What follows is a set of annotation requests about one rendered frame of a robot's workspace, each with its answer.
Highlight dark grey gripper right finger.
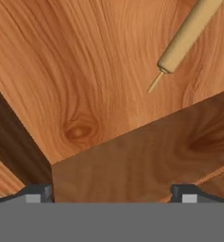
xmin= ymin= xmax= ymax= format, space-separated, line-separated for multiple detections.
xmin=170 ymin=183 xmax=224 ymax=204

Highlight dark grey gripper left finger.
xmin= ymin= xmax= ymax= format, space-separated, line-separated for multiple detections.
xmin=0 ymin=183 xmax=53 ymax=204

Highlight light wooden rolling pin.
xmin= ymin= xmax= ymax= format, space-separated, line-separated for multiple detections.
xmin=146 ymin=0 xmax=224 ymax=95

